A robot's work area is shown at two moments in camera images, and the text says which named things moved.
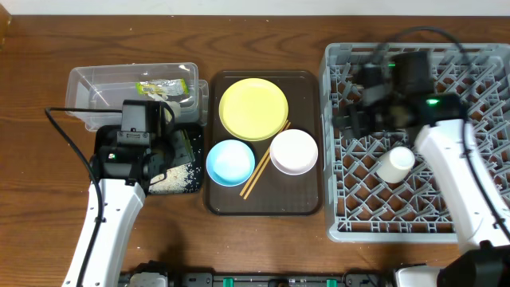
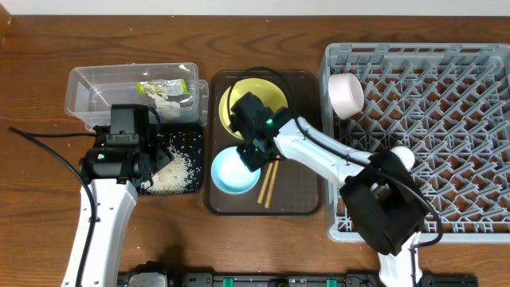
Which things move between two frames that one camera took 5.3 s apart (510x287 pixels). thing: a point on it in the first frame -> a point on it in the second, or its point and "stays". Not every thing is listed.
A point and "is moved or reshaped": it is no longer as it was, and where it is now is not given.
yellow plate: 253,108 stays
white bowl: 293,151 is moved or reshaped
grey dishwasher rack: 378,188 stays
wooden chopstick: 249,191 -> 272,182
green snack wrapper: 172,87 stays
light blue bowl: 230,163 is moved or reshaped
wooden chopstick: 253,174 -> 264,184
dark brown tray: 276,193 stays
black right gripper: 353,116 -> 252,162
